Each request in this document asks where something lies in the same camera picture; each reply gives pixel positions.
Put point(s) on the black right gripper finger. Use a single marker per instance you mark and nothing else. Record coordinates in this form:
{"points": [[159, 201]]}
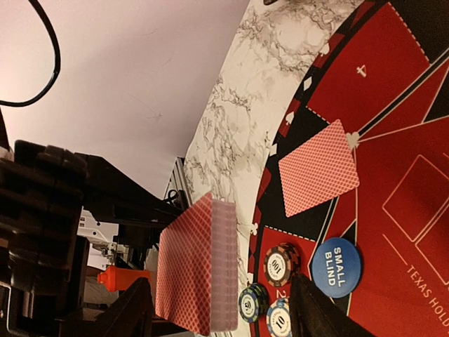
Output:
{"points": [[313, 314]]}

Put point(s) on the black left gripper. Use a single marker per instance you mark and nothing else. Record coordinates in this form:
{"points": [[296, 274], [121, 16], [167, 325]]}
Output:
{"points": [[44, 190]]}

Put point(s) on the blue small blind button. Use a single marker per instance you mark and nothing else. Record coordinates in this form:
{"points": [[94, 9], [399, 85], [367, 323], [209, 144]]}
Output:
{"points": [[336, 267]]}

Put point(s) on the red brown poker chip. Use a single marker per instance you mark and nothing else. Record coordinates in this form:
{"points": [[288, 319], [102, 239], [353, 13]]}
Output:
{"points": [[281, 262]]}

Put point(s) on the red playing card deck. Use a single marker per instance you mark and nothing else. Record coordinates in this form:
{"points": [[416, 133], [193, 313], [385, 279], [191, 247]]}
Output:
{"points": [[198, 270]]}

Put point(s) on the single red playing card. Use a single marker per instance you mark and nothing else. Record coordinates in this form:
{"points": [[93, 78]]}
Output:
{"points": [[319, 170]]}

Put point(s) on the orange object beyond table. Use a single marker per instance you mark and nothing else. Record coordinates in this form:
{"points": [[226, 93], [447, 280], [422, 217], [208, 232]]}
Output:
{"points": [[120, 279]]}

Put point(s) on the aluminium front rail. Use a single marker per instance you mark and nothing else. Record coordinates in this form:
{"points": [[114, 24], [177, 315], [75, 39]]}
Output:
{"points": [[177, 192]]}

